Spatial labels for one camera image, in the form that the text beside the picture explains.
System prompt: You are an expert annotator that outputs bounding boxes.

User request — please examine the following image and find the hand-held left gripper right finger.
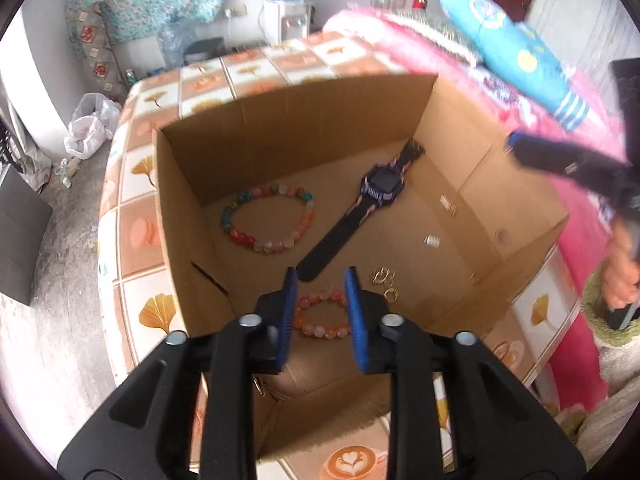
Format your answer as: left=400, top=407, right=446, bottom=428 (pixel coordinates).
left=344, top=266, right=586, bottom=480

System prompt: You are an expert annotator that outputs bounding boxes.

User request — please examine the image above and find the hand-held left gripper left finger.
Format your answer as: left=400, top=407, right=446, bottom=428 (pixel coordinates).
left=57, top=266, right=301, bottom=480

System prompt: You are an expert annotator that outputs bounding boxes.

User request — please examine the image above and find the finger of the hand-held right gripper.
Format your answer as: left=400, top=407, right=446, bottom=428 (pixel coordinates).
left=504, top=130, right=621, bottom=195

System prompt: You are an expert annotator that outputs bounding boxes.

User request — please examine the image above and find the orange pink bead bracelet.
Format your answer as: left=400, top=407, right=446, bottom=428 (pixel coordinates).
left=294, top=287, right=353, bottom=341

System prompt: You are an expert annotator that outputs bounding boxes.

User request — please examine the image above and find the multicolour bead bracelet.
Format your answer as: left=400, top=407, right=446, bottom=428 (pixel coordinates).
left=221, top=184, right=316, bottom=255

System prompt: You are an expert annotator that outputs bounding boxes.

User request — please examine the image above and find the purple black smart watch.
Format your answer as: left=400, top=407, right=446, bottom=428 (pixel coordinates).
left=297, top=139, right=426, bottom=283

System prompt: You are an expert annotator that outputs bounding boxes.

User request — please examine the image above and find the brown cardboard box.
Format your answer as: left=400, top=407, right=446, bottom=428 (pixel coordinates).
left=152, top=72, right=571, bottom=461

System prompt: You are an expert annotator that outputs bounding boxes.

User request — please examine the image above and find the person's right hand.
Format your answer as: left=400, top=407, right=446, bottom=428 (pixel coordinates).
left=601, top=217, right=640, bottom=311

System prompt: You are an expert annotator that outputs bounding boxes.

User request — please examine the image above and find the blue printed pillow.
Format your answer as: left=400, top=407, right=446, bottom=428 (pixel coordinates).
left=440, top=0, right=591, bottom=128

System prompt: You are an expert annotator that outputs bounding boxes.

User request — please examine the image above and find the white wardrobe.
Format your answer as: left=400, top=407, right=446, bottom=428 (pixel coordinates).
left=525, top=0, right=631, bottom=86

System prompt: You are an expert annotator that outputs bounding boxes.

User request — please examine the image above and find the pink floral blanket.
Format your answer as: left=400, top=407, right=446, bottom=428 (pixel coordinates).
left=322, top=7, right=640, bottom=411

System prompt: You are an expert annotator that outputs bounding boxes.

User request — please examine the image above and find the green shaggy mat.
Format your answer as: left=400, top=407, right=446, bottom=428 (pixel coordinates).
left=580, top=265, right=640, bottom=346

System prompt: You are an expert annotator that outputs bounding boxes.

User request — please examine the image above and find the patterned vinyl tablecloth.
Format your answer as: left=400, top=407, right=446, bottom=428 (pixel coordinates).
left=97, top=30, right=583, bottom=480

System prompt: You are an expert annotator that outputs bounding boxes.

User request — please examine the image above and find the white fluffy blanket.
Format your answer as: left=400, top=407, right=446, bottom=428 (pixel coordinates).
left=575, top=345, right=640, bottom=471

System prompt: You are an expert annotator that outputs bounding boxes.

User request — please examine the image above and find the white plastic bag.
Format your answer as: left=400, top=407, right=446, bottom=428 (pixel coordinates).
left=64, top=92, right=122, bottom=160

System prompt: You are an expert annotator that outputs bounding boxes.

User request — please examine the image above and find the black case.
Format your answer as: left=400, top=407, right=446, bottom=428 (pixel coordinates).
left=184, top=37, right=226, bottom=66

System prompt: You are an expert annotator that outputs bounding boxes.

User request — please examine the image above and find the black flat board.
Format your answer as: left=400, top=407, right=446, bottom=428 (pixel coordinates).
left=0, top=165, right=53, bottom=306

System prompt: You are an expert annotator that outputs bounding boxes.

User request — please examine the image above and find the white water dispenser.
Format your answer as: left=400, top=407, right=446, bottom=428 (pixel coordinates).
left=262, top=0, right=313, bottom=47

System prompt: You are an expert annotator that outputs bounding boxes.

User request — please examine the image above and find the grey patterned cushion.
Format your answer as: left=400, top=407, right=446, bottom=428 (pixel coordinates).
left=67, top=4, right=128, bottom=101

